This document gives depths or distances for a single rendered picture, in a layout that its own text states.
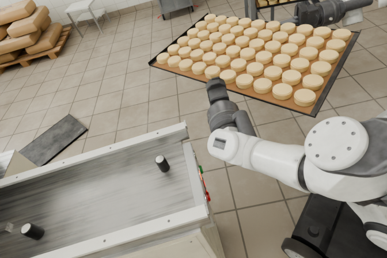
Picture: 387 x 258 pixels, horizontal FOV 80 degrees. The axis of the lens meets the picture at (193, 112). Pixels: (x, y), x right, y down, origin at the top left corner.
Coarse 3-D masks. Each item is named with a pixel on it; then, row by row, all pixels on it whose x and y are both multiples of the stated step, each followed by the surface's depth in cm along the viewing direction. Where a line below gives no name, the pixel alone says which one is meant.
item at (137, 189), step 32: (128, 160) 80; (32, 192) 79; (64, 192) 76; (96, 192) 74; (128, 192) 71; (160, 192) 69; (0, 224) 74; (32, 224) 65; (64, 224) 69; (96, 224) 67; (128, 224) 64; (0, 256) 66; (32, 256) 64; (128, 256) 61; (160, 256) 66; (192, 256) 72; (224, 256) 112
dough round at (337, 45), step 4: (332, 40) 71; (336, 40) 71; (340, 40) 70; (328, 44) 70; (332, 44) 70; (336, 44) 69; (340, 44) 69; (344, 44) 69; (328, 48) 70; (332, 48) 69; (336, 48) 68; (340, 48) 68
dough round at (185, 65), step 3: (183, 60) 82; (186, 60) 81; (189, 60) 81; (180, 63) 81; (183, 63) 80; (186, 63) 80; (189, 63) 80; (192, 63) 80; (180, 66) 80; (183, 66) 79; (186, 66) 79; (189, 66) 79; (180, 69) 81; (183, 69) 80; (186, 69) 80; (189, 69) 80
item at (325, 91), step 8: (216, 16) 104; (184, 32) 98; (352, 32) 75; (360, 32) 73; (176, 40) 96; (352, 40) 72; (344, 56) 68; (152, 64) 88; (336, 72) 64; (328, 80) 63; (328, 88) 61; (248, 96) 66; (320, 96) 60; (272, 104) 62; (320, 104) 57; (312, 112) 57
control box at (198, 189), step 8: (184, 144) 79; (184, 152) 77; (192, 152) 76; (192, 160) 74; (192, 168) 72; (192, 176) 70; (192, 184) 68; (200, 184) 68; (192, 192) 67; (200, 192) 66; (200, 200) 65; (208, 208) 66
